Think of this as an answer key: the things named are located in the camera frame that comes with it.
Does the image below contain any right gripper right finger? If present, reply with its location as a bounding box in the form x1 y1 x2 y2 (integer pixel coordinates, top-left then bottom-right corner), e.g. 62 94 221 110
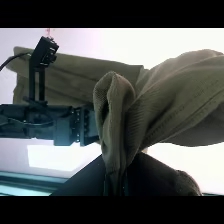
125 151 203 197

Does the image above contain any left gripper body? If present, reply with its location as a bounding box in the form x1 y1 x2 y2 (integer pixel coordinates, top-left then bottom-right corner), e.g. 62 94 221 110
53 105 101 148

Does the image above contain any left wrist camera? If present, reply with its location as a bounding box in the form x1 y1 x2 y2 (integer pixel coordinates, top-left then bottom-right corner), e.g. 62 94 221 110
27 35 60 105

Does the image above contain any brown T-shirt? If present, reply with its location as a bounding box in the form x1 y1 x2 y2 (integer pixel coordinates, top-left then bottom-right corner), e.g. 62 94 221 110
4 46 224 197

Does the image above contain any black cable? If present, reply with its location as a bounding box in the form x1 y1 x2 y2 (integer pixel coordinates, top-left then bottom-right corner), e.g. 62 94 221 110
0 52 32 73

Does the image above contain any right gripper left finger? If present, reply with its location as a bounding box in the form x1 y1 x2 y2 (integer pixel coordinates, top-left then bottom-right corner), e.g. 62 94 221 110
50 153 108 197

